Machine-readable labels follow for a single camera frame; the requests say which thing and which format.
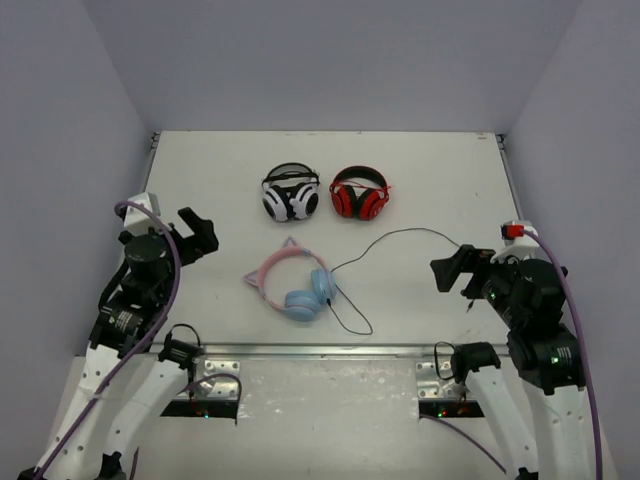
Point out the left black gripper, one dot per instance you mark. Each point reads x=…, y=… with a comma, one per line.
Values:
x=187, y=238

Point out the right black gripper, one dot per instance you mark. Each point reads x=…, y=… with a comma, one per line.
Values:
x=468, y=259

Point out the pink blue cat-ear headphones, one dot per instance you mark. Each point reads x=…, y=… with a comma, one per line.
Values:
x=298, y=305

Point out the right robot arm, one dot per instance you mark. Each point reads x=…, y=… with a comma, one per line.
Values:
x=527, y=295

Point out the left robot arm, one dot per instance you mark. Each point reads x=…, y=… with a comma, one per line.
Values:
x=99, y=424

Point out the white black headphones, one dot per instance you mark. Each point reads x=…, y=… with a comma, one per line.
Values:
x=290, y=192

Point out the red black headphones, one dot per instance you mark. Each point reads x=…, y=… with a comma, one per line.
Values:
x=359, y=192

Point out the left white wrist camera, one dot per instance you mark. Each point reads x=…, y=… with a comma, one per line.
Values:
x=134, y=214

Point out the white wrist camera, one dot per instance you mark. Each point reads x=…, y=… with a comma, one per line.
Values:
x=134, y=214
x=518, y=243

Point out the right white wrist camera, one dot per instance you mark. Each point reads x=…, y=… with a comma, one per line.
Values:
x=518, y=243

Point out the metal table edge rail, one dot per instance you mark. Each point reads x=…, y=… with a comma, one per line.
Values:
x=321, y=351

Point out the right metal base bracket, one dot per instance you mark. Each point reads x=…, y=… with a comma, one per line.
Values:
x=435, y=381

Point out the metal base bracket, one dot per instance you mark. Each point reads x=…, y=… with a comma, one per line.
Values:
x=217, y=379
x=435, y=381

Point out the left metal base bracket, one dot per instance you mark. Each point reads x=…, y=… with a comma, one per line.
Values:
x=217, y=379

